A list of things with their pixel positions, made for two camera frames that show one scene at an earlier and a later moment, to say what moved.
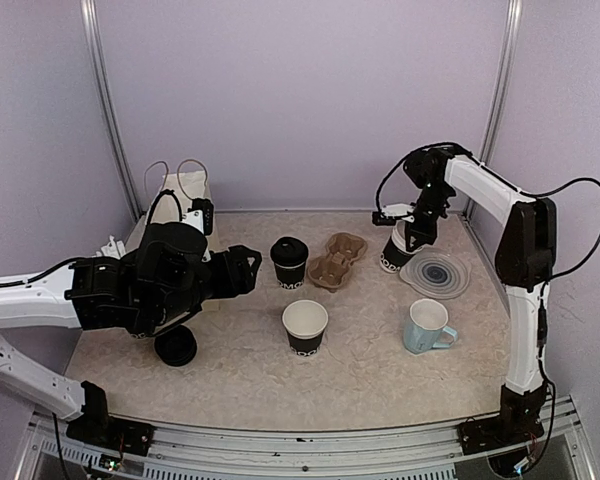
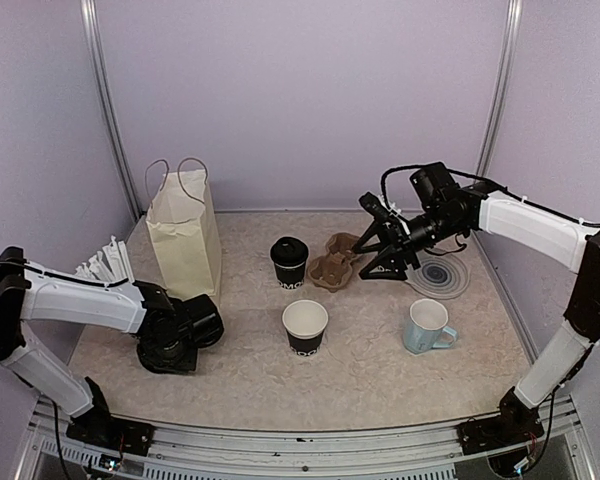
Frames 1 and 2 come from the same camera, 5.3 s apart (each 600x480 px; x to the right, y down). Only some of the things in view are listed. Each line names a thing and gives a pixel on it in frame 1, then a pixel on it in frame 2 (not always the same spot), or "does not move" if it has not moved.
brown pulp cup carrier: x=330 y=270 does not move
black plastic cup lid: x=289 y=252 does not move
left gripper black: x=243 y=279 → x=188 y=363
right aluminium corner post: x=511 y=43 does not move
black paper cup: x=305 y=321 does not move
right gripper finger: x=416 y=235 → x=369 y=233
